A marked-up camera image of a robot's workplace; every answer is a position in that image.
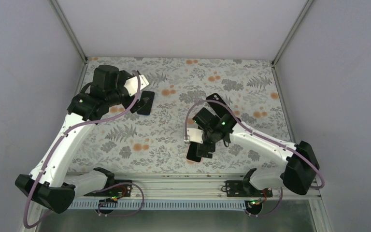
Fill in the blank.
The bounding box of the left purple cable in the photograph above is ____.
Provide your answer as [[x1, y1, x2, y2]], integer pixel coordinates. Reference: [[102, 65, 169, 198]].
[[23, 70, 145, 229]]

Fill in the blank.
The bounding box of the wrist white camera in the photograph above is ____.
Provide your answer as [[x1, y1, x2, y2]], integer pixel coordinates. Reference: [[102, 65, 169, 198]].
[[124, 74, 149, 97], [184, 128, 203, 144]]

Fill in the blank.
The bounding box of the floral patterned table mat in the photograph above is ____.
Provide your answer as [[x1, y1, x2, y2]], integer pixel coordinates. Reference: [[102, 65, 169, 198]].
[[69, 57, 290, 174]]

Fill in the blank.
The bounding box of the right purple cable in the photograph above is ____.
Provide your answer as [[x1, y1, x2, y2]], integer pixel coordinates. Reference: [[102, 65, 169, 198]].
[[184, 99, 325, 218]]

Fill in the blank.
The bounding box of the aluminium mounting rail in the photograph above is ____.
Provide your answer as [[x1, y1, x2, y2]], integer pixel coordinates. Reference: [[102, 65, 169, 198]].
[[33, 173, 321, 201]]

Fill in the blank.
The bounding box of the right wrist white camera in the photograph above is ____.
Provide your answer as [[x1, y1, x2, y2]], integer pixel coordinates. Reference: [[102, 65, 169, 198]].
[[184, 128, 203, 144]]

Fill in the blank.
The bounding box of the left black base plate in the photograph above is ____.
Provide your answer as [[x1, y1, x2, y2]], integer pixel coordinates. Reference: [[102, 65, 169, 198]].
[[84, 180, 132, 198]]

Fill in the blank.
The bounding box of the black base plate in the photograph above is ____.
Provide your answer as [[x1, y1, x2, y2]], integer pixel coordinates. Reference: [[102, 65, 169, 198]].
[[221, 180, 273, 198], [84, 180, 132, 198]]

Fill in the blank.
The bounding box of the black phone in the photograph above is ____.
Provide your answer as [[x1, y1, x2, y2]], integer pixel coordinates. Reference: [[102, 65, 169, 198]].
[[137, 91, 155, 116]]

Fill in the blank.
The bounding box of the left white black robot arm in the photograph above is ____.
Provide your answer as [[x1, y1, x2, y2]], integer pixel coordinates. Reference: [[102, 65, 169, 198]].
[[15, 65, 149, 214]]

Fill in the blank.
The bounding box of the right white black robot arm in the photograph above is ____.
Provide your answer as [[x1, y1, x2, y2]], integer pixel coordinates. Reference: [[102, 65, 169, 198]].
[[184, 107, 320, 197]]

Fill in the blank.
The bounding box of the black phone case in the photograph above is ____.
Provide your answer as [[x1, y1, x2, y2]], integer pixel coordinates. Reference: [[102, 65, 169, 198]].
[[206, 93, 237, 129]]

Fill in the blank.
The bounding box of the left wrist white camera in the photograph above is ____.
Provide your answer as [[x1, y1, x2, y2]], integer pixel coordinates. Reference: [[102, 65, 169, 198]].
[[124, 74, 149, 97]]

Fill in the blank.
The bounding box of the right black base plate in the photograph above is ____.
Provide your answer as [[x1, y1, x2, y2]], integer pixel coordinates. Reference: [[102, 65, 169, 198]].
[[221, 180, 273, 198]]

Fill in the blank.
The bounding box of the purple cable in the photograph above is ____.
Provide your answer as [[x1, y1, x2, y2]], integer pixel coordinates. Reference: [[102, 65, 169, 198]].
[[184, 99, 325, 218], [23, 70, 145, 229]]

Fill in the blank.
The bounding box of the slotted grey cable duct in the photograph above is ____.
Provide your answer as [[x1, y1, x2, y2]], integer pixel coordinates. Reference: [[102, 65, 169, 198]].
[[67, 200, 248, 211]]

